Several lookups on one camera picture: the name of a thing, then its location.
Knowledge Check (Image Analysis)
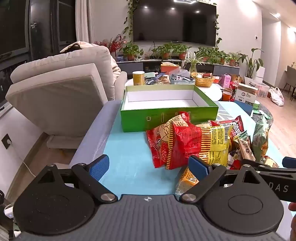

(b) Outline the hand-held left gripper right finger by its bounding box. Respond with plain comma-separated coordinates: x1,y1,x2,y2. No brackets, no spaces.
180,155,263,204

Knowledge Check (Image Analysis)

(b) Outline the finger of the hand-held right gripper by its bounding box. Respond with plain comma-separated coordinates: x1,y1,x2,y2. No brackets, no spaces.
242,159,281,173
282,157,296,168

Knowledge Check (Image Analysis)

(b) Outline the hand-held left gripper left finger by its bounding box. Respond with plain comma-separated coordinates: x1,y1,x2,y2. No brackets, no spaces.
35,154,117,204

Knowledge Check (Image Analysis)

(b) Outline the clear orange cracker packet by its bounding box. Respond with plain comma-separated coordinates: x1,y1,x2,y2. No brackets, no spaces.
175,166,200,195

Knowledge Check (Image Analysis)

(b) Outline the red yellow striped snack packet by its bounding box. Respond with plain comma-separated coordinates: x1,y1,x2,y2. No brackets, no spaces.
165,111,233,171

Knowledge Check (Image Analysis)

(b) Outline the red round-print snack packet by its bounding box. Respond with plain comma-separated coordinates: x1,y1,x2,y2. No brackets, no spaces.
146,121,176,169

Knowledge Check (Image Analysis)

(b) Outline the green cardboard box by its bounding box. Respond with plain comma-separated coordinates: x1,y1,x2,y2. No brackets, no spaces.
120,84,219,132

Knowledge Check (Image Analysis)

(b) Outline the person's right hand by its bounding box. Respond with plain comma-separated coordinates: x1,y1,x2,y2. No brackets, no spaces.
289,202,296,241

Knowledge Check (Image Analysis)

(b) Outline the tan snack packet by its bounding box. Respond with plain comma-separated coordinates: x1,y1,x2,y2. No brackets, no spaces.
263,156,279,168

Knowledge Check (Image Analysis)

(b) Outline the red floral small packet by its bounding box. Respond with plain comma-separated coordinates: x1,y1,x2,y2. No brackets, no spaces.
228,148,243,170

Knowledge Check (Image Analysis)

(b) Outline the printed teal mat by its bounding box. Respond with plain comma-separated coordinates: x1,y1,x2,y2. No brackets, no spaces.
69,100,296,200

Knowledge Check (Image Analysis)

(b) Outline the red black white snack packet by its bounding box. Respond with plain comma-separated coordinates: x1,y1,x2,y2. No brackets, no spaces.
208,115,250,139

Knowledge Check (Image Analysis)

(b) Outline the green foil packet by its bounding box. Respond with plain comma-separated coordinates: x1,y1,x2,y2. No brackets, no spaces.
252,108,273,120

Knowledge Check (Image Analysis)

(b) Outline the white plastic bag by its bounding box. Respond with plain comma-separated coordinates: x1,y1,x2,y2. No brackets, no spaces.
268,87,285,106

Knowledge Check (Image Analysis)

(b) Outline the white cardboard carton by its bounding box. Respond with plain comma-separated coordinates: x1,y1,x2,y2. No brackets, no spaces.
233,83,259,116

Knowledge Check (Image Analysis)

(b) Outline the clear plastic storage bin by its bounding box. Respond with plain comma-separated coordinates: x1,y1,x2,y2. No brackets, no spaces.
251,81,270,98

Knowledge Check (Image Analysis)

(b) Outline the red foil bag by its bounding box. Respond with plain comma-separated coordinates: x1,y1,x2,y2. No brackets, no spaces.
230,82,239,101

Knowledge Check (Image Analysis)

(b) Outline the beige sofa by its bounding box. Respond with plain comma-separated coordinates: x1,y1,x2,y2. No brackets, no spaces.
5,42,127,149

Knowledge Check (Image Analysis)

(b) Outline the dining chair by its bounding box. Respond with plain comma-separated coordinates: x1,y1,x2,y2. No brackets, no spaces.
283,65,296,101

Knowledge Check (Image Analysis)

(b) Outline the yellow woven basket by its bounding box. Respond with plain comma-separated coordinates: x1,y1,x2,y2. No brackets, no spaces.
191,72,215,88

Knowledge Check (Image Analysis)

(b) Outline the pink carton box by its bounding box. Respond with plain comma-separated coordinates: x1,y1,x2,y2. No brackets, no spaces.
218,74,232,89

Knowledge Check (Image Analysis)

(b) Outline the yellow cylindrical can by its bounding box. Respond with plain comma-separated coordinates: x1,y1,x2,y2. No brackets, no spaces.
132,71,146,87

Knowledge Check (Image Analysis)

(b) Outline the white power adapter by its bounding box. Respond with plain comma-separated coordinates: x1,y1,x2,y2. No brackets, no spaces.
3,204,16,219

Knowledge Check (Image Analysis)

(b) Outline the orange tissue box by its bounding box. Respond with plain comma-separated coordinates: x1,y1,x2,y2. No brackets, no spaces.
160,62,180,74

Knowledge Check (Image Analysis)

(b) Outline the tall leafy plant white pot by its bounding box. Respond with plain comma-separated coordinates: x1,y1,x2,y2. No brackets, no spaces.
238,48,264,85

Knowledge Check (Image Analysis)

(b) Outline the spider plant in glass vase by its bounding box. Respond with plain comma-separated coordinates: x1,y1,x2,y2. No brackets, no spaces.
184,52,204,73

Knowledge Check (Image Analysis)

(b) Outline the small potted plant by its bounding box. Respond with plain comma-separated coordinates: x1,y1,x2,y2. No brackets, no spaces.
228,52,241,67

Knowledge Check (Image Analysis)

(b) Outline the bushy potted plant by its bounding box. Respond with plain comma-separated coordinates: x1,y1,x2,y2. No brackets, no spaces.
195,47,229,65

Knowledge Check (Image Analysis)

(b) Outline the potted green plant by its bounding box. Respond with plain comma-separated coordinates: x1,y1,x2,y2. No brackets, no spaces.
120,42,144,61
172,44,193,60
150,42,174,60

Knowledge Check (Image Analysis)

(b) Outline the red berry plant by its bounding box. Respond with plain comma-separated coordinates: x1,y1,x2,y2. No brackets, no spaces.
95,34,126,56

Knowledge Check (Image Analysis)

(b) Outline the ivy vine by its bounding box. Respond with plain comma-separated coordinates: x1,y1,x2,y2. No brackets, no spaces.
123,0,139,42
213,14,223,48

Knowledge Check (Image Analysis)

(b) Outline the white curtain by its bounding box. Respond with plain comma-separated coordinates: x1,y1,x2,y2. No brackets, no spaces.
75,0,96,43

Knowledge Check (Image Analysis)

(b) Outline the dark window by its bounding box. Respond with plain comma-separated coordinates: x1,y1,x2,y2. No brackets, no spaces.
0,0,77,109

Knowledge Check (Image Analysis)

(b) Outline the white power cable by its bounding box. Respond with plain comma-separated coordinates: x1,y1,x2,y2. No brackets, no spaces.
9,141,33,177

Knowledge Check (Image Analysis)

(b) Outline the black wall outlet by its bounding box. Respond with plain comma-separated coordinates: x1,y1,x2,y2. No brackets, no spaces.
1,134,13,150

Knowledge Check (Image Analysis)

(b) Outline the black wall television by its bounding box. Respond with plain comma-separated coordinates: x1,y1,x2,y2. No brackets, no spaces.
133,0,217,47

